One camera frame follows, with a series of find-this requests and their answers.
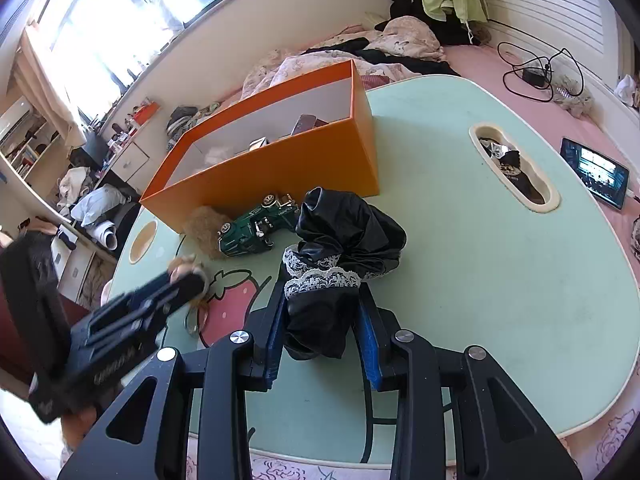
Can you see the person's left hand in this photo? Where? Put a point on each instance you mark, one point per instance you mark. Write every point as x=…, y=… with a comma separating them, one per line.
x=80, y=427

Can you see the green cartoon desk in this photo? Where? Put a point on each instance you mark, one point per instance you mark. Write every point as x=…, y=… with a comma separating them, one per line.
x=450, y=260

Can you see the pile of white clothes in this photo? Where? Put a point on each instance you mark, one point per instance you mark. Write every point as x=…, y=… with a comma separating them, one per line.
x=95, y=205

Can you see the white desk with drawers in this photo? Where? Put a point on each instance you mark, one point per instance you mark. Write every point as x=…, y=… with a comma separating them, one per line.
x=127, y=160

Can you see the pink floral quilt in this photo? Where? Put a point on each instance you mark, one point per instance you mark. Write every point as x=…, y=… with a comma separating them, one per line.
x=410, y=35

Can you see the white slatted wardrobe door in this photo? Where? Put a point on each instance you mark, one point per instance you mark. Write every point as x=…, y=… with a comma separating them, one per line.
x=540, y=0

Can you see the small orange box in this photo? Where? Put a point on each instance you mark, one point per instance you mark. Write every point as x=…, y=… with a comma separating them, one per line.
x=146, y=112

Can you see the beige curtain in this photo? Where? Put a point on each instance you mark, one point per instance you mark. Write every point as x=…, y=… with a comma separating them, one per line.
x=50, y=85

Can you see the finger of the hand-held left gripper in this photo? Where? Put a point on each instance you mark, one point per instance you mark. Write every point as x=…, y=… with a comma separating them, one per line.
x=150, y=287
x=187, y=290

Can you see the white crumpled cloth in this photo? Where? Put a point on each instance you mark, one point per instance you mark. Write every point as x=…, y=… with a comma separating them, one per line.
x=627, y=91

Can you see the tablet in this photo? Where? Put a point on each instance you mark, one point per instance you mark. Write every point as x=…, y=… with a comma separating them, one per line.
x=595, y=172

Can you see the white bookshelf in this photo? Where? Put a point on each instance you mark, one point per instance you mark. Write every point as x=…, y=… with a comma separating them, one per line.
x=30, y=155

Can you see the brown fur ball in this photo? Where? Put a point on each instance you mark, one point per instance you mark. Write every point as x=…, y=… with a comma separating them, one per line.
x=202, y=225

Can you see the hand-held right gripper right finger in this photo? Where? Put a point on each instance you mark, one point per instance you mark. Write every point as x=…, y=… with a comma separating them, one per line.
x=367, y=340

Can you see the grey fluffy toy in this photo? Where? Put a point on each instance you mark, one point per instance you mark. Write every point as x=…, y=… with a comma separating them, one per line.
x=572, y=97

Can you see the brown snack packet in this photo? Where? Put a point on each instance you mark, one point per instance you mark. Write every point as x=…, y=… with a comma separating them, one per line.
x=305, y=124

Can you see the black lace-trimmed cloth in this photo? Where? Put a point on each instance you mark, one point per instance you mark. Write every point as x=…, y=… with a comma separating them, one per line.
x=340, y=230

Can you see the window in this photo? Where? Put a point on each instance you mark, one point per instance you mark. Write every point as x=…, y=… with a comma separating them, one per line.
x=125, y=20

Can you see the black clothes pile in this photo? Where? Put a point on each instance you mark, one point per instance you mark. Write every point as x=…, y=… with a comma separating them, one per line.
x=400, y=0

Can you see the green toy car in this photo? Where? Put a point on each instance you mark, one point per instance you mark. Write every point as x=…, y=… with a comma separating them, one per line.
x=255, y=225

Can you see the white air conditioner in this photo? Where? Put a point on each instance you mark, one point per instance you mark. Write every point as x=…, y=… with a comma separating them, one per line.
x=15, y=120

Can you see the black printed cloth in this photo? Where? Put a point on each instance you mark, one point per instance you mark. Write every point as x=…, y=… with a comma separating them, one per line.
x=515, y=175

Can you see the pink bed sheet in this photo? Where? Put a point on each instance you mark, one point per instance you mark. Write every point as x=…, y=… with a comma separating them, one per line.
x=485, y=90

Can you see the dark red ribbed cloth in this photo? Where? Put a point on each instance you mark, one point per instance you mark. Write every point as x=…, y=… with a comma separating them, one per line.
x=375, y=82

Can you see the orange cardboard box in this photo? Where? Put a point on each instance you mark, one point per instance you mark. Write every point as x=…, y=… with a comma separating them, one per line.
x=280, y=170

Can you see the patterned cloth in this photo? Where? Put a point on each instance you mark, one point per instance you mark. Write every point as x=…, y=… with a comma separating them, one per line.
x=636, y=237

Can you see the white drawer cabinet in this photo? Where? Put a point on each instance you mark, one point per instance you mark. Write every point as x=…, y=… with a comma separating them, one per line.
x=80, y=270

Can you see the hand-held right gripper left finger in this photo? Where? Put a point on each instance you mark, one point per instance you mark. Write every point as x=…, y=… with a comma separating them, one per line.
x=275, y=330

